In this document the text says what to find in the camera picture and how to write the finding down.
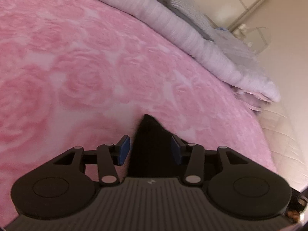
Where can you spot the pink folded sheets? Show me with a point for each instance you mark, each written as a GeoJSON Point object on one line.
{"type": "Point", "coordinates": [253, 101]}

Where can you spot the round mirror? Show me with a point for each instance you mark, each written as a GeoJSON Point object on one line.
{"type": "Point", "coordinates": [258, 39]}

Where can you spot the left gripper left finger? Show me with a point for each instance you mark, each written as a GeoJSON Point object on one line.
{"type": "Point", "coordinates": [118, 152]}

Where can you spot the lilac striped folded quilt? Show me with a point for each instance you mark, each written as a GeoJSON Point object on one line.
{"type": "Point", "coordinates": [227, 58]}

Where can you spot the black knit skirt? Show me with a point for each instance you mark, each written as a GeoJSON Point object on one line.
{"type": "Point", "coordinates": [151, 152]}

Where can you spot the pink floral bed blanket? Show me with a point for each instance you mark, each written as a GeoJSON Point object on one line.
{"type": "Point", "coordinates": [82, 73]}

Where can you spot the grey checked small pillow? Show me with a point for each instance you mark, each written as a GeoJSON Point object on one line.
{"type": "Point", "coordinates": [190, 13]}

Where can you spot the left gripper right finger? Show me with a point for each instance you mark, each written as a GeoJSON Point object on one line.
{"type": "Point", "coordinates": [183, 153]}

